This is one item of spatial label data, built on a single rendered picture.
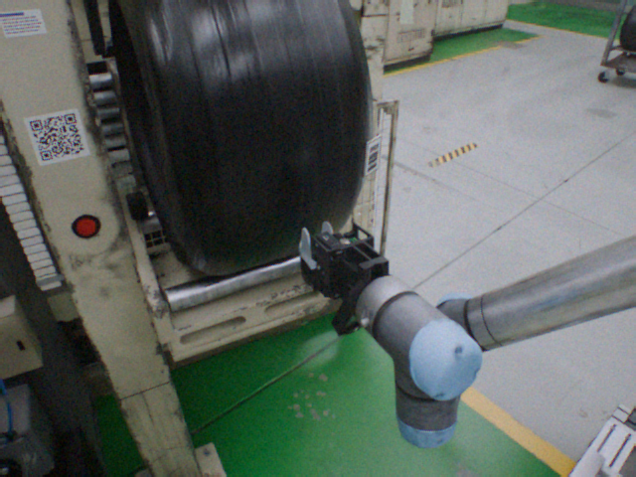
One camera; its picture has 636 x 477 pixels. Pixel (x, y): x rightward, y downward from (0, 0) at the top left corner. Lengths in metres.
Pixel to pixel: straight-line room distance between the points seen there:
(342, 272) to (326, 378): 1.27
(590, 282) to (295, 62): 0.44
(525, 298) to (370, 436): 1.22
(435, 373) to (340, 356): 1.48
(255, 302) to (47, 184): 0.42
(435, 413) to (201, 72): 0.48
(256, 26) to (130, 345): 0.67
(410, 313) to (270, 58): 0.35
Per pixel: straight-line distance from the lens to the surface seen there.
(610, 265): 0.57
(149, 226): 1.10
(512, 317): 0.61
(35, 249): 0.88
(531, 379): 2.05
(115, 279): 0.92
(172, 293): 0.88
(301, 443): 1.72
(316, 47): 0.65
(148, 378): 1.11
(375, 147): 0.72
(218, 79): 0.59
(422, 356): 0.50
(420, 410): 0.57
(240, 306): 0.91
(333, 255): 0.62
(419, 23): 5.81
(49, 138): 0.78
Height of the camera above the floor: 1.48
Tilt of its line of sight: 36 degrees down
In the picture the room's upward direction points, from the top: straight up
